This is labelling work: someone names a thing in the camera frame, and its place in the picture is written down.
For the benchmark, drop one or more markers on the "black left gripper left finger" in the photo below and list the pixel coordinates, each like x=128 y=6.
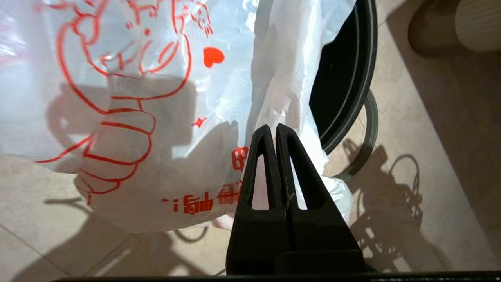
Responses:
x=258 y=235

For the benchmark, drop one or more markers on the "white red-printed plastic bag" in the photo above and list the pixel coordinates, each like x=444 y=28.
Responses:
x=176 y=156

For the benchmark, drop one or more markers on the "black round trash bin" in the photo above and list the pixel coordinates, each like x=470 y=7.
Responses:
x=344 y=78

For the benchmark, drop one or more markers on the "ribbed cream vase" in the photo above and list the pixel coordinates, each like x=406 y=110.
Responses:
x=481 y=23

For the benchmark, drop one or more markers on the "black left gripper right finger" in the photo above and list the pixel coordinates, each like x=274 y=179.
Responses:
x=325 y=235

